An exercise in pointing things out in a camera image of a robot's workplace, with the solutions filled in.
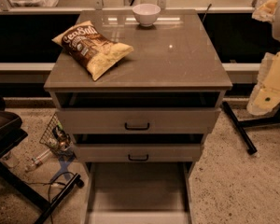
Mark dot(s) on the brown sea salt chip bag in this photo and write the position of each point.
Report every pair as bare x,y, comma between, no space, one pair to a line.
91,49

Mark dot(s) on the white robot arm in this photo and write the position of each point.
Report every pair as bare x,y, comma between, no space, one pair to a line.
270,12

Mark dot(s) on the grey drawer cabinet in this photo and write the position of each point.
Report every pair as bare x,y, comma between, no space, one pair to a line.
173,65

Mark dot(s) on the grey top drawer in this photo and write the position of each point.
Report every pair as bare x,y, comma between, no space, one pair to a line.
135,120

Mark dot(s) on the grey drawer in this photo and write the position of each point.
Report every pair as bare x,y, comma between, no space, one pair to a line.
137,193
145,153
135,120

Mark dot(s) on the grey bottom drawer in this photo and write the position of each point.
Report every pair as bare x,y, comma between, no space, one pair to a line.
137,193

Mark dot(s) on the grey middle drawer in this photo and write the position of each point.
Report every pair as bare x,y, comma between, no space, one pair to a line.
145,153

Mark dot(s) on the black stand legs right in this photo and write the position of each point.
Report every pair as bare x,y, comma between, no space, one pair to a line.
241,125

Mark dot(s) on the white ceramic bowl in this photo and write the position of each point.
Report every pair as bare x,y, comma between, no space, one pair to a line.
146,14

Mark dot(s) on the blue tape cross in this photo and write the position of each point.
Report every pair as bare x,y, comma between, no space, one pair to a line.
64,162

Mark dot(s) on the clear plastic bottle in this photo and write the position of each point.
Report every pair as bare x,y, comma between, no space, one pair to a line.
38,161

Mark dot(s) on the black table stand left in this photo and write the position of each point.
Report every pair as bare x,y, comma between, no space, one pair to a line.
15,208

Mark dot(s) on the wire mesh basket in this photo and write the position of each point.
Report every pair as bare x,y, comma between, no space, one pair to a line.
56,139

